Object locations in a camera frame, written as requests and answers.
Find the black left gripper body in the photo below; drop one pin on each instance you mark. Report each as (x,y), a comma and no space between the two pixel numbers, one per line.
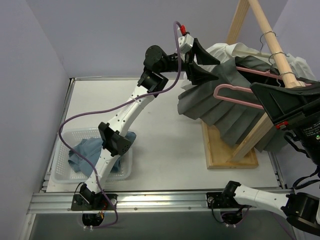
(188,59)

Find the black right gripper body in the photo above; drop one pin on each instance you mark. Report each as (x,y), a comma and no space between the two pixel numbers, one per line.
(296,118)

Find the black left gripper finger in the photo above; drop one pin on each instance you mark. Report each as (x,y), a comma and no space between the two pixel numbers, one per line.
(202,56)
(198,76)

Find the pink hanger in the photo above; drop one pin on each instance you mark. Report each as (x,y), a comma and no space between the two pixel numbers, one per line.
(268,73)
(243,95)

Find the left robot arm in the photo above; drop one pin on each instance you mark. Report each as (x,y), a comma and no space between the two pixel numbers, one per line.
(115,144)

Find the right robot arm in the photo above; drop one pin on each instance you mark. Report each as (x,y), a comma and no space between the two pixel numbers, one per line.
(301,210)

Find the white skirt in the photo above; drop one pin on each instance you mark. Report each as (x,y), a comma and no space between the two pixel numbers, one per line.
(250,58)

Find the wooden clothes rack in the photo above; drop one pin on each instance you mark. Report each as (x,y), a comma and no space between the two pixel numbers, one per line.
(217,153)

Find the white plastic basket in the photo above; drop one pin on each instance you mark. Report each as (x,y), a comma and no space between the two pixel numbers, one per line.
(62,172)

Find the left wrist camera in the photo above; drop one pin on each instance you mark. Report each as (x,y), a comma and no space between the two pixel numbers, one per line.
(185,43)

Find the aluminium front rail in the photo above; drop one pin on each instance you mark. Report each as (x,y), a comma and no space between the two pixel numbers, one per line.
(127,202)

